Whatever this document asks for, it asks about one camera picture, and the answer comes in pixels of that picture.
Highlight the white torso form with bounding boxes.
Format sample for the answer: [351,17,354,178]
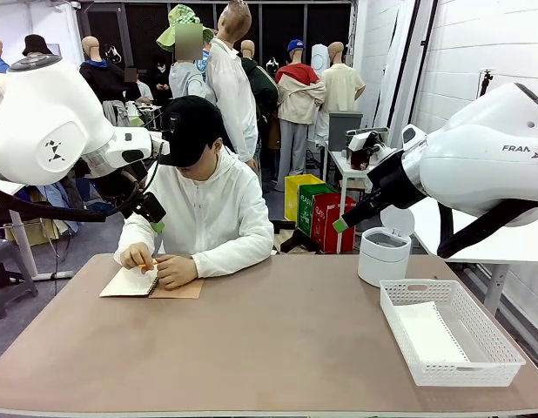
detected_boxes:
[311,43,330,78]

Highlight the mannequin red beige jacket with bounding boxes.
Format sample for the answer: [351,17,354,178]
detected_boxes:
[275,38,326,192]

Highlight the tall mannequin white shirt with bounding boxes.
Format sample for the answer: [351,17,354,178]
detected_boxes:
[205,0,259,169]

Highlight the large white desk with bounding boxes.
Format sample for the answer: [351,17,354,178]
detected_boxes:
[407,195,538,314]

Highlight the red recycling bin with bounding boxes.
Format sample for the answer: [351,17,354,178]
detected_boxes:
[311,192,358,254]

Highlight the black tripod stand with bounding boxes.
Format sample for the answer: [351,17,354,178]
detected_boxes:
[477,68,494,98]

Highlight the mannequin cream shirt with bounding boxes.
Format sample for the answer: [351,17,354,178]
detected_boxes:
[320,41,367,115]

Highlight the person's left forearm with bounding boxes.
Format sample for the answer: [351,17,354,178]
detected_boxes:
[191,230,274,279]

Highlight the dark brown glass jar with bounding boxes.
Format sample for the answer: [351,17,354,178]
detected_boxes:
[350,147,374,171]

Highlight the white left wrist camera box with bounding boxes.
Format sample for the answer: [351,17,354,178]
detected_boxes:
[149,131,171,156]

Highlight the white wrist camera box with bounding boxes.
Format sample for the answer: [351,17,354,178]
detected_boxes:
[149,131,171,156]
[346,130,381,153]

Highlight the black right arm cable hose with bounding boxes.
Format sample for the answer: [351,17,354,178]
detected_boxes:
[437,198,538,259]

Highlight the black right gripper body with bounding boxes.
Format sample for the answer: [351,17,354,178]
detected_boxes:
[367,150,427,210]

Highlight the person in white hoodie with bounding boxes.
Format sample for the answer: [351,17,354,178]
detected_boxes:
[114,147,274,279]

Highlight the black baseball cap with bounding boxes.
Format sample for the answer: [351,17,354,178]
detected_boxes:
[158,95,225,168]

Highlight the white work table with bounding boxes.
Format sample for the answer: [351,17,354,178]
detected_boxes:
[0,180,74,282]

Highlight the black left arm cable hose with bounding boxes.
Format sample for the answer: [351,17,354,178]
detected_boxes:
[0,173,142,223]

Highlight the mannequin black bucket hat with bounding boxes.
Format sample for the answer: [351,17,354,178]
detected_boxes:
[21,33,53,57]

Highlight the grey box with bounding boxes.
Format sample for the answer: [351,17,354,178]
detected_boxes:
[328,111,364,152]

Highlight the small white side table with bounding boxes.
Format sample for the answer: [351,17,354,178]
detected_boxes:
[325,150,374,214]

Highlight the yellow recycling bin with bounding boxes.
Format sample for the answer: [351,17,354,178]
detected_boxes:
[284,173,326,223]

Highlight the person's left hand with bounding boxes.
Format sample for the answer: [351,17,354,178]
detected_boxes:
[155,254,199,291]

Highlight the black wall pole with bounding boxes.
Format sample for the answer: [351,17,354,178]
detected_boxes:
[386,0,422,131]
[407,0,440,127]

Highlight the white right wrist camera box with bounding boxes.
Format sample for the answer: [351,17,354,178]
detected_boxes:
[346,130,381,153]

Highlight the cardboard box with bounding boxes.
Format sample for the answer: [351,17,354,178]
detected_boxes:
[5,219,81,247]

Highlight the white lidded trash can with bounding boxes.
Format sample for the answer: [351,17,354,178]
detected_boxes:
[358,205,416,288]

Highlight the person's right hand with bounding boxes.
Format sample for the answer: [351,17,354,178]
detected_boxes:
[119,242,157,273]

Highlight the mannequin black jacket blue collar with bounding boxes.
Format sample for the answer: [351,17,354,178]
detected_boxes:
[79,35,142,127]

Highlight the mannequin green checked hat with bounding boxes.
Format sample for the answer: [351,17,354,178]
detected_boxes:
[155,3,216,104]

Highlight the person's right forearm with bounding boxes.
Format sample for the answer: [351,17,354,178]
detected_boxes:
[114,215,159,265]

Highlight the background person black clothes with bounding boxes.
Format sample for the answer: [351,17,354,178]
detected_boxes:
[151,54,173,99]

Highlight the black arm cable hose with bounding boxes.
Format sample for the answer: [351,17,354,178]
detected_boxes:
[0,173,142,223]
[437,198,538,259]

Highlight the spiral notebook brown cover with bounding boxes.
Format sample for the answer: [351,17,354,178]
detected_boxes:
[98,263,205,300]

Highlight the white torn paper sheet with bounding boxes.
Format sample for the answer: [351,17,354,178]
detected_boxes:
[397,300,470,365]

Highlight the black stand base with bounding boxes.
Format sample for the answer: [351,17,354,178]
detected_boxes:
[279,219,320,253]

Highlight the mannequin dark green jacket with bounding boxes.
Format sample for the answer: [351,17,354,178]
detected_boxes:
[240,38,279,131]

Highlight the white perforated plastic basket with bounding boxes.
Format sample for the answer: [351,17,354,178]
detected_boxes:
[380,279,527,388]

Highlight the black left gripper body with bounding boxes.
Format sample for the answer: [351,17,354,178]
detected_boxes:
[129,191,167,224]

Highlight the green recycling bin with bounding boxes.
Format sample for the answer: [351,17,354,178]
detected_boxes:
[297,182,340,239]

